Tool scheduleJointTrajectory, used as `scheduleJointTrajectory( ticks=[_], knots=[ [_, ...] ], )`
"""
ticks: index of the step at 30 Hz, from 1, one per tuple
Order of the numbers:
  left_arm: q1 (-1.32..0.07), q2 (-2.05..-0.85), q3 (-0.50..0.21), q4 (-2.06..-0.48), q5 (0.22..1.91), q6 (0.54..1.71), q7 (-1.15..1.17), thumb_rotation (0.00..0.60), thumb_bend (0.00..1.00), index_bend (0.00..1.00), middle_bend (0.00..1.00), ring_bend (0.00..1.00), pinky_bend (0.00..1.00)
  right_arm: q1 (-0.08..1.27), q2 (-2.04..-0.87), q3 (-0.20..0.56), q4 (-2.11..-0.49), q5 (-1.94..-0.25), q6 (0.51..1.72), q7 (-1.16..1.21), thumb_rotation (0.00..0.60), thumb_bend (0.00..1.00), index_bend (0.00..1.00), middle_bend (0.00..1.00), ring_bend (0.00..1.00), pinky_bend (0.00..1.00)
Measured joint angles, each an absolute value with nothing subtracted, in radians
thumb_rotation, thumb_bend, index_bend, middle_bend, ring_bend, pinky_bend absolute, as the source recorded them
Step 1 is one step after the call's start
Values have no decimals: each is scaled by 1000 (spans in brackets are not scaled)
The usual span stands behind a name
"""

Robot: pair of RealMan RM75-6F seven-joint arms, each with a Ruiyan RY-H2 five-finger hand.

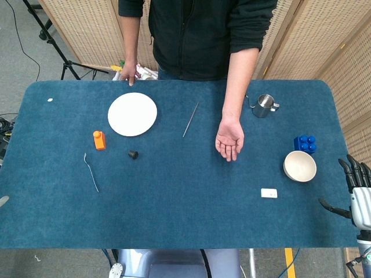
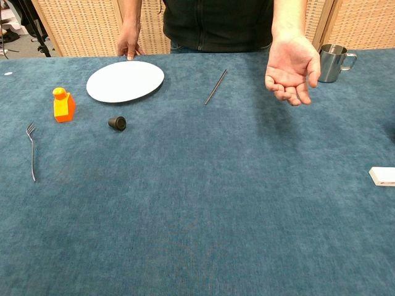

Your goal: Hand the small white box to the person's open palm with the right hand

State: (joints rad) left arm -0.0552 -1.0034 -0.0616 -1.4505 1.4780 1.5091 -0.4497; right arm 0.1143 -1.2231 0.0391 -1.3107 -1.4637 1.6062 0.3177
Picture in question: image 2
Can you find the person's left hand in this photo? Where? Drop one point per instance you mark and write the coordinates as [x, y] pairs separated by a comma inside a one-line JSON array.
[[290, 61]]

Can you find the person's right hand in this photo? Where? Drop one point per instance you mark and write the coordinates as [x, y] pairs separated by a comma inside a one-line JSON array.
[[129, 41]]

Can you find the small white box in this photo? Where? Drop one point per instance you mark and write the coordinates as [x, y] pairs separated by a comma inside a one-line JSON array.
[[384, 175]]

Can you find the person's right forearm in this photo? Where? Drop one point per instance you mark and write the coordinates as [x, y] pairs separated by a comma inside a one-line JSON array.
[[131, 15]]

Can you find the person's left forearm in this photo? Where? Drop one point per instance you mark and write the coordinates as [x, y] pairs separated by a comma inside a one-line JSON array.
[[288, 18]]

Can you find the person's torso black shirt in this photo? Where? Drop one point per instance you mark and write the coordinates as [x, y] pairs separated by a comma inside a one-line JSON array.
[[216, 21]]

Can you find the wicker folding screen panel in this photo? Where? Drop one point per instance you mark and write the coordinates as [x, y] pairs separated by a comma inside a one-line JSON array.
[[83, 24], [361, 21], [154, 27]]

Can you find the white round plate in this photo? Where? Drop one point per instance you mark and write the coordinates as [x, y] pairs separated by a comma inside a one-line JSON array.
[[125, 81]]

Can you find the stainless steel mug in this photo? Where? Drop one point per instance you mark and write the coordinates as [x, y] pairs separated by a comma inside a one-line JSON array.
[[331, 64]]

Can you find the black chopstick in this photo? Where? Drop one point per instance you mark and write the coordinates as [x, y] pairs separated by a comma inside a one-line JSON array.
[[215, 87]]

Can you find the small black cup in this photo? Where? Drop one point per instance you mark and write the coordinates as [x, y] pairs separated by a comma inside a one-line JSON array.
[[118, 123]]

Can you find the black tripod stand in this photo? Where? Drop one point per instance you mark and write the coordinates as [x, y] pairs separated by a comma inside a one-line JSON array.
[[37, 27]]

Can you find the orange yellow toy bottle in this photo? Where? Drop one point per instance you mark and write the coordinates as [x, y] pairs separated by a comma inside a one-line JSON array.
[[63, 108]]

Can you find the silver metal fork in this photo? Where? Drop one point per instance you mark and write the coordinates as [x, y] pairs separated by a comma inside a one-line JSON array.
[[32, 151]]

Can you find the blue tablecloth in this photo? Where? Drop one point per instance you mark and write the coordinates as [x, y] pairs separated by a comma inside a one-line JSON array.
[[197, 191]]

